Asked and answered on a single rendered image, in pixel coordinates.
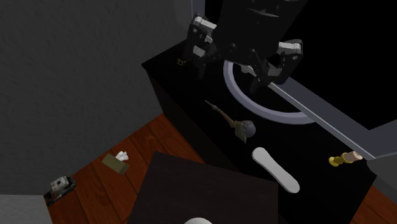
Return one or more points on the grey object on black base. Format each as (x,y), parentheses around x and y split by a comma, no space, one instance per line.
(60,185)

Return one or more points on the wand with grey orb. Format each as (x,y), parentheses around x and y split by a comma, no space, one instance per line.
(245,129)

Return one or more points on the white flat oblong object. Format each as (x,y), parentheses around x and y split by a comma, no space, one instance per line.
(274,169)

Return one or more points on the black vanity cabinet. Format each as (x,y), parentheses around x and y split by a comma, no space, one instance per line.
(313,149)

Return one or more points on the white round sink basin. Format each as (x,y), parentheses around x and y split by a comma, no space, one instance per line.
(263,110)

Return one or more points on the olive tissue box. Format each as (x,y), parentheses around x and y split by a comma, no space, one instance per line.
(114,163)

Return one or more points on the gold and tan stamp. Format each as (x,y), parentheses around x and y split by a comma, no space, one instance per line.
(342,158)

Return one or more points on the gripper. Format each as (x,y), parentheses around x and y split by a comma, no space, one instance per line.
(257,24)

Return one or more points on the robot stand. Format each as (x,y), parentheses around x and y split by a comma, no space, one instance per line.
(201,192)

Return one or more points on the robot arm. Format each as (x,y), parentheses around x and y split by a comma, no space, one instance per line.
(198,221)

